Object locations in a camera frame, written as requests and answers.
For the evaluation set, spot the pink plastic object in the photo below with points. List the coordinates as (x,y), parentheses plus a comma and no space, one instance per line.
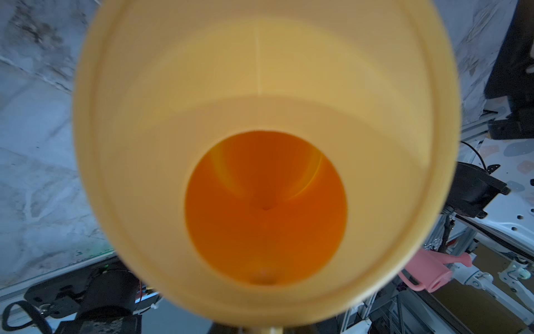
(427,270)

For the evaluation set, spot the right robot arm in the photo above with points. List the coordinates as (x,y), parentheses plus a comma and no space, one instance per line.
(493,186)

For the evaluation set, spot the yellow plastic watering can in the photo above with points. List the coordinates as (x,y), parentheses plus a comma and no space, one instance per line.
(266,163)

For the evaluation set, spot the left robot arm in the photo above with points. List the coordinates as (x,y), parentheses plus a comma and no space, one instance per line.
(103,297)

